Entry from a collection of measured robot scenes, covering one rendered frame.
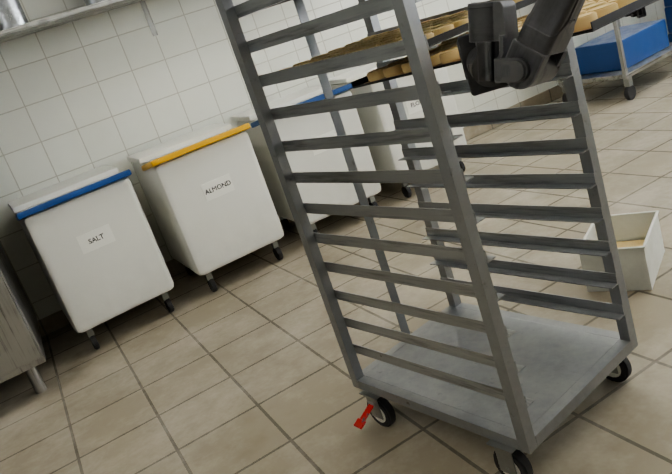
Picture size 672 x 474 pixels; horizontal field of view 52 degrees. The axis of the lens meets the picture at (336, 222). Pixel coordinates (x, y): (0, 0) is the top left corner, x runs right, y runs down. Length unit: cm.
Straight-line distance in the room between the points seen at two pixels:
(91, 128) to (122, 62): 41
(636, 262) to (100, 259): 235
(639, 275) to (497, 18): 152
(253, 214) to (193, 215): 32
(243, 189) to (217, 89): 86
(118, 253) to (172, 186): 42
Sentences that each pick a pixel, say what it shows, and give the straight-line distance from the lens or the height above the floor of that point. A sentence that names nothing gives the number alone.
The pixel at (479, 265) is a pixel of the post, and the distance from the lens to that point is 143.
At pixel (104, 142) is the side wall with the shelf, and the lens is 407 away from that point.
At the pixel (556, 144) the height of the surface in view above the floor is 69.
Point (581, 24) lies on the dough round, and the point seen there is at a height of 102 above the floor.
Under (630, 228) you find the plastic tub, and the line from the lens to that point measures 271.
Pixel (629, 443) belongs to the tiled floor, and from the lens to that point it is 185.
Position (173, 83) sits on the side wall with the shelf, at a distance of 415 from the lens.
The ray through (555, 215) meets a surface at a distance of 185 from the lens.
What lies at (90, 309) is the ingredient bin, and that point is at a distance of 350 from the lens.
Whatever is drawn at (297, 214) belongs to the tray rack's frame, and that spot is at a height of 69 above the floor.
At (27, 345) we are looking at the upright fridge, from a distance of 326.
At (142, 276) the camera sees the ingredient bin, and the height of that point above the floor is 26.
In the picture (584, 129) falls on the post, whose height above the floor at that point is 73.
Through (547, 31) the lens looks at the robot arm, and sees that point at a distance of 103.
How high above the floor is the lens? 116
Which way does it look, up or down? 17 degrees down
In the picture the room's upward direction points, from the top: 19 degrees counter-clockwise
